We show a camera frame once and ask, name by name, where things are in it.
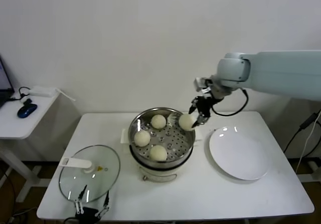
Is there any white hanging cable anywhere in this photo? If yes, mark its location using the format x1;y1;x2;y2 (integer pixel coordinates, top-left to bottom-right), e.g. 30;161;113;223
295;118;321;174

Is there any cream electric cooker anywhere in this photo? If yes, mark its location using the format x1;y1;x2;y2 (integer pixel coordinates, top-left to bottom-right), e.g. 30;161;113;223
130;143;194;182

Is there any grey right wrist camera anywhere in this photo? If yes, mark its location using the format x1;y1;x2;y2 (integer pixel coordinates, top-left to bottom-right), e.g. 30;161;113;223
193;77;212;93

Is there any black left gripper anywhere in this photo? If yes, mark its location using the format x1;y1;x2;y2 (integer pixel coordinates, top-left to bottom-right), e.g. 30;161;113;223
73;185;111;224

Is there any thin black cable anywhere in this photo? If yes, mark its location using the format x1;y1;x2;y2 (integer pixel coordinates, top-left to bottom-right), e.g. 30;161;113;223
10;87;33;106

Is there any black laptop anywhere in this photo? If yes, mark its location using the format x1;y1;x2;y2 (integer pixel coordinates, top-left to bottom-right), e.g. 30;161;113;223
0;54;15;109

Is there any black power cable with adapter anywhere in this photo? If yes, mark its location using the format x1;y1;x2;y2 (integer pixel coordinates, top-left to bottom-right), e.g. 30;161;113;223
283;109;321;153

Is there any glass lid with white handle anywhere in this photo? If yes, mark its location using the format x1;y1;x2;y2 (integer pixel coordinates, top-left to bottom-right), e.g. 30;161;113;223
58;145;121;202

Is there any black floor cable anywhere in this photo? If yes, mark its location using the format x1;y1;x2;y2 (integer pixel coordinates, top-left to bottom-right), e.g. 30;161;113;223
0;168;16;209

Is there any white steamed baozi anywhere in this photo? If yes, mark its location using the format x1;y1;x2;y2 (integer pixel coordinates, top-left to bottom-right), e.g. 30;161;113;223
178;114;196;131
149;145;168;162
133;130;151;147
150;114;167;130

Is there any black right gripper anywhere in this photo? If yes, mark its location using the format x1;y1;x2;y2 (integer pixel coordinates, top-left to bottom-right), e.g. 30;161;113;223
188;94;223;129

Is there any white side table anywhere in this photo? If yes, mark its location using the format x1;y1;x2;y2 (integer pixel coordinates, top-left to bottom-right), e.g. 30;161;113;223
0;90;61;203

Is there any blue computer mouse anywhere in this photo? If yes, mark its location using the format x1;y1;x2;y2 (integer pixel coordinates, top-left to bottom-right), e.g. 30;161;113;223
17;103;38;119

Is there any stainless steel steamer basket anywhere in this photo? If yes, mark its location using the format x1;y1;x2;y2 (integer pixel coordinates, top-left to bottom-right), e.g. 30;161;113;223
121;107;203;165

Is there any white oval plate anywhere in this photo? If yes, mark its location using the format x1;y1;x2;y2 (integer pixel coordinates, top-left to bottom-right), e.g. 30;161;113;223
208;126;269;181

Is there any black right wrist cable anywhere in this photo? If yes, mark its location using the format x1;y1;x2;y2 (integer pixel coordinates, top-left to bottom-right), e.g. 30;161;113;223
212;88;249;117

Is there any white rectangular box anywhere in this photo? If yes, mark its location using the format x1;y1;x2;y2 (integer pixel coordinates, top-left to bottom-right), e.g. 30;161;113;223
29;85;55;98

